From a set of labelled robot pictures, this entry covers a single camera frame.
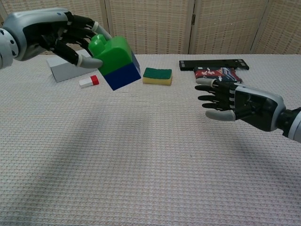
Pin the green yellow sponge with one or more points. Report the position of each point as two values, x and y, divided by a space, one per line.
157 74

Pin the flat black plastic strip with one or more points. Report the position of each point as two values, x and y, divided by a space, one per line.
211 64

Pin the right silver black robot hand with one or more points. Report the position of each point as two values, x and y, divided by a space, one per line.
258 108

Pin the red blue packet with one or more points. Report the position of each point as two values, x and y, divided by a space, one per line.
221 73

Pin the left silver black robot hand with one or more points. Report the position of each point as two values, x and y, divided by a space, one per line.
35 28

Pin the blue toy building block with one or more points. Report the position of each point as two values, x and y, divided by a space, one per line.
122 75

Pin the long white cardboard box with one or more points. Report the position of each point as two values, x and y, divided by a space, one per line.
63 70

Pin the green toy brick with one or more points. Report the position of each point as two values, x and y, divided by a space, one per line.
113 56

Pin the red white eraser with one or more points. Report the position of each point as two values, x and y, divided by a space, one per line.
89 81

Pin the beige woven screen panel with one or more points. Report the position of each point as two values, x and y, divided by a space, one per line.
150 26
228 26
282 26
94 11

